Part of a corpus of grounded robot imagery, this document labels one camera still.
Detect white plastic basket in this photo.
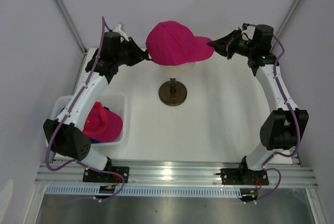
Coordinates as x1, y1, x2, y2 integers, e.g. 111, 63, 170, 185
45, 93, 130, 147

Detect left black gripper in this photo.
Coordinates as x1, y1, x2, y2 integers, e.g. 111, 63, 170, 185
114, 37, 148, 67

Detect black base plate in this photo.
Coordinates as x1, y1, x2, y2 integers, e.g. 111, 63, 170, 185
216, 168, 269, 186
82, 166, 129, 184

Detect aluminium frame post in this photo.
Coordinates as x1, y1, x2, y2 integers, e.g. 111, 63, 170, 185
53, 0, 87, 53
276, 0, 304, 38

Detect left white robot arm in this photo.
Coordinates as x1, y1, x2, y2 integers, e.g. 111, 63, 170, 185
43, 29, 149, 183

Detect magenta baseball cap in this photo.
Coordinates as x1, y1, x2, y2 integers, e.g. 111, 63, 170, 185
146, 20, 214, 66
83, 102, 123, 143

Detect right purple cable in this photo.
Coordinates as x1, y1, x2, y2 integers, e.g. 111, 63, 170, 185
241, 22, 301, 204

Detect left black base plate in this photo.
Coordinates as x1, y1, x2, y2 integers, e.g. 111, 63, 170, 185
82, 166, 129, 184

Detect right aluminium frame post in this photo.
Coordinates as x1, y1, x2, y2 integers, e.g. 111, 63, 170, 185
276, 0, 304, 38

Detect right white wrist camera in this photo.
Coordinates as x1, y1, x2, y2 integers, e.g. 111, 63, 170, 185
238, 23, 250, 39

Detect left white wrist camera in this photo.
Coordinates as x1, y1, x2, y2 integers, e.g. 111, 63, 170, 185
112, 23, 129, 41

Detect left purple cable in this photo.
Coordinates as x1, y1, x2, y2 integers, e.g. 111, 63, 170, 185
45, 16, 125, 204

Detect dark round mannequin stand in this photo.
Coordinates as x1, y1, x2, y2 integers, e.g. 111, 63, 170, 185
158, 78, 187, 107

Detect white slotted cable duct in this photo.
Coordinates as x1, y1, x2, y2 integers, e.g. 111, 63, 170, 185
45, 184, 242, 198

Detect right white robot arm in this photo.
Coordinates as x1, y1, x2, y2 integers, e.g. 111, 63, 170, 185
208, 23, 309, 184

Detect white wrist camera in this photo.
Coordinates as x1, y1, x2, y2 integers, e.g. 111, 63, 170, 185
112, 23, 129, 41
238, 23, 250, 39

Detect blue baseball cap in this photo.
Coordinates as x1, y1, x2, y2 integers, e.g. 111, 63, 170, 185
51, 107, 100, 144

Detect cream mannequin head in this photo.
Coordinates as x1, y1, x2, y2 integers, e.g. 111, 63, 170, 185
160, 62, 196, 79

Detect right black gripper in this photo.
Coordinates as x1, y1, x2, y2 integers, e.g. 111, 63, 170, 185
208, 29, 257, 60

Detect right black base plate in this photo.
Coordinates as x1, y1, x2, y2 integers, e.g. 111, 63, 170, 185
216, 168, 269, 186

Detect purple cable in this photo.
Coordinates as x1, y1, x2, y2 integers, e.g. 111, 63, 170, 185
241, 22, 301, 204
45, 16, 125, 204

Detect left aluminium frame post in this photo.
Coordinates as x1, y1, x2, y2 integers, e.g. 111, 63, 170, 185
53, 0, 87, 53

